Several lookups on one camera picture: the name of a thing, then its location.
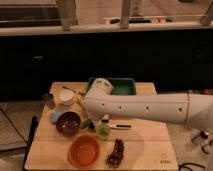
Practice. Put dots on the green pepper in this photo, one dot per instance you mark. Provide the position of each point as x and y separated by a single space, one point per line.
87 124

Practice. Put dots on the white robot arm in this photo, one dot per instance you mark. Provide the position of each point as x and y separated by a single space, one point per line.
193 110

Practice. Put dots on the white bowl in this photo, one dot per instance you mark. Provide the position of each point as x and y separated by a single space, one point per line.
67 97

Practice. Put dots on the purple bowl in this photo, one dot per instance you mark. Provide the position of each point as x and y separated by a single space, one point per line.
68 123

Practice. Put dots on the orange bowl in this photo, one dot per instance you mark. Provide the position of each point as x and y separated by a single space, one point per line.
83 151

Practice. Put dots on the green tray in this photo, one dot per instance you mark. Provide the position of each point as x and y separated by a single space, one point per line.
123 86

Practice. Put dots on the green cup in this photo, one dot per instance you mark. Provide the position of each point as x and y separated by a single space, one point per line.
103 131

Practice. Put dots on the metal cup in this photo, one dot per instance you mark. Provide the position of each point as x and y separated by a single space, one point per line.
48 100

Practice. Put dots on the light blue plate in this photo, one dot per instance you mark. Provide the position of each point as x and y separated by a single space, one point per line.
56 114

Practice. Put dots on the wooden cutting board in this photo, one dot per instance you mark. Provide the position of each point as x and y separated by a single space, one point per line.
147 148

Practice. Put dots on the bunch of dark grapes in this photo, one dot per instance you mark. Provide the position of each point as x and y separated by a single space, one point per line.
116 157

